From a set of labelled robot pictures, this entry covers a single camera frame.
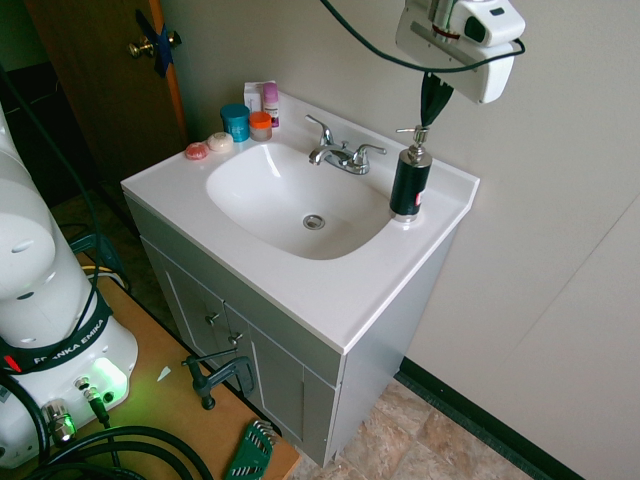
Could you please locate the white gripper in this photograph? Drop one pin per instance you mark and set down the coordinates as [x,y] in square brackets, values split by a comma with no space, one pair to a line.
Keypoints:
[480,75]

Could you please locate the black sanitizer pump dispenser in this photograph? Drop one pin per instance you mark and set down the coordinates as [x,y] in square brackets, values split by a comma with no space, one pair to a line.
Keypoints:
[410,185]

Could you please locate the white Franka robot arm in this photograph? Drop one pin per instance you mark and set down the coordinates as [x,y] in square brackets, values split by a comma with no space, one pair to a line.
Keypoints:
[45,300]

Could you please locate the chrome faucet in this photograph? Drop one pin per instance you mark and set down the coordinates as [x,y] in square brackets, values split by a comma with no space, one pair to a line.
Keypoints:
[345,155]

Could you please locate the pink capped bottle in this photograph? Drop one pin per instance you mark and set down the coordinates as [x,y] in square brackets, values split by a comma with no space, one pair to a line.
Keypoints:
[271,102]

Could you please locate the chrome sink drain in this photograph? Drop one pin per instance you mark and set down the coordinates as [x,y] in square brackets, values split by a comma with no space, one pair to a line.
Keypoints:
[314,221]

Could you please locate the orange lidded jar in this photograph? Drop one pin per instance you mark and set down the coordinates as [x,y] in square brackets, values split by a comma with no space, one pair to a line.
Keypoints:
[260,125]

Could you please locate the white cardboard box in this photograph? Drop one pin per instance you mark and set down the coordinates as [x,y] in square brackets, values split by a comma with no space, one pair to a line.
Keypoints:
[251,97]

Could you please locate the teal lidded jar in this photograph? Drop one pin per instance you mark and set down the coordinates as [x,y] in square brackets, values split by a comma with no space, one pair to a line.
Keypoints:
[235,122]

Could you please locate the cream round soap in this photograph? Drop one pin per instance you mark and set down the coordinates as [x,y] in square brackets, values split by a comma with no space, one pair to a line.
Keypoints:
[220,142]

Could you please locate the white sink countertop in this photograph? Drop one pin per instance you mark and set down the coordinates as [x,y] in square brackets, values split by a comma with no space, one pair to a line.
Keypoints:
[350,300]

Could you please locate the orange round soap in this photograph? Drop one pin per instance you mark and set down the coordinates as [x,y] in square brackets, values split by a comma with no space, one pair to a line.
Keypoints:
[197,151]

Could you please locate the blue tape strip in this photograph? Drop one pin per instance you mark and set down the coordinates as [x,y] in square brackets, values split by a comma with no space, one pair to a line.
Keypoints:
[162,50]

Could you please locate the brass door knob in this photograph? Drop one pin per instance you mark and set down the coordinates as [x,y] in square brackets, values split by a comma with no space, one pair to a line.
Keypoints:
[139,48]

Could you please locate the grey vanity cabinet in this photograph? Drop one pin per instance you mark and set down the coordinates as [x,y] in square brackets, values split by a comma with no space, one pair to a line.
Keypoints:
[280,365]

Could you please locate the metal cabinet knob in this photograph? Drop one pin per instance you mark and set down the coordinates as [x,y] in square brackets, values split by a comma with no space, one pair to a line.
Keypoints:
[214,318]
[235,338]

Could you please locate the black baseboard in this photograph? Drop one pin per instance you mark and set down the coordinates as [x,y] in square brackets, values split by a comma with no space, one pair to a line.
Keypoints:
[480,415]

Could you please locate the brown wooden door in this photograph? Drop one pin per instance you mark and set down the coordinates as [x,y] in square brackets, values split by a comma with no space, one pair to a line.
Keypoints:
[100,110]

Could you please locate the black C-clamp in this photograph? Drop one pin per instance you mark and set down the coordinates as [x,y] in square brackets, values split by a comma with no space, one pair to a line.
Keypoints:
[240,370]

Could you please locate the green hex key set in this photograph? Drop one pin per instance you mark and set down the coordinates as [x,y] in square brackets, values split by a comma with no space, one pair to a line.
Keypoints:
[250,450]

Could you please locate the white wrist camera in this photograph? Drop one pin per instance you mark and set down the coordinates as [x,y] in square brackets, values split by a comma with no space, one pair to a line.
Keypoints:
[495,20]

